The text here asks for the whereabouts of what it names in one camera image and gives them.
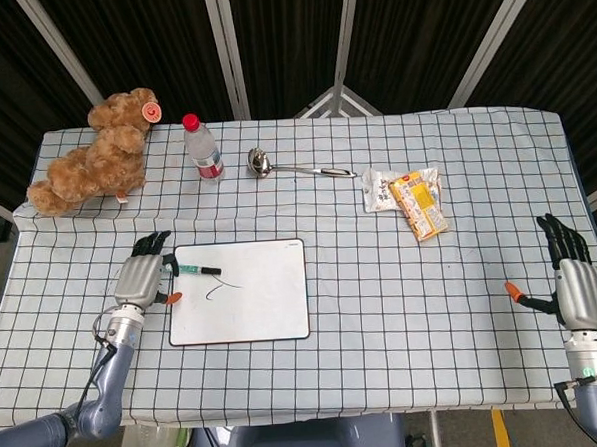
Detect brown plush dog toy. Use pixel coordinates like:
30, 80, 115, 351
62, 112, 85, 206
20, 87, 170, 218

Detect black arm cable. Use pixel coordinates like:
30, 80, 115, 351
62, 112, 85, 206
550, 340, 597, 412
68, 310, 124, 425

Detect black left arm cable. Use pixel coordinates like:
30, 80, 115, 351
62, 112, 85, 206
68, 310, 124, 425

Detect white whiteboard black frame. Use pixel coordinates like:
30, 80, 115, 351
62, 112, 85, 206
163, 237, 312, 348

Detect white black checkered tablecloth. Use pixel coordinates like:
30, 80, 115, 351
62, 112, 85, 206
0, 99, 597, 441

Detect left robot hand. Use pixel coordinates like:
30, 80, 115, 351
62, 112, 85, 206
109, 229, 185, 312

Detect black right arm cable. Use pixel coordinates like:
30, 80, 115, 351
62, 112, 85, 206
550, 340, 597, 412

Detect clear water bottle red cap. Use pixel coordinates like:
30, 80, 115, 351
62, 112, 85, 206
181, 111, 226, 185

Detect green whiteboard marker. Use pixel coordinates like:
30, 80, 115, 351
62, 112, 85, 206
172, 261, 223, 279

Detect white snack packet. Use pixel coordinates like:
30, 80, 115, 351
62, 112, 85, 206
360, 163, 444, 214

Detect dark folding screen white frame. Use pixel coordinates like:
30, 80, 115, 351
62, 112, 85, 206
0, 0, 597, 240

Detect yellow snack package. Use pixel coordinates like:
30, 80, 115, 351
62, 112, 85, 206
387, 170, 452, 245

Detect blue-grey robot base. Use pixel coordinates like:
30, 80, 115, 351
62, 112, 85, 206
188, 411, 407, 447

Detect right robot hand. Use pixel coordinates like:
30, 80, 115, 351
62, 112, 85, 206
500, 210, 597, 336

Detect stainless steel ladle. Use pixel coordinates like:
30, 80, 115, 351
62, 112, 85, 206
245, 141, 359, 184

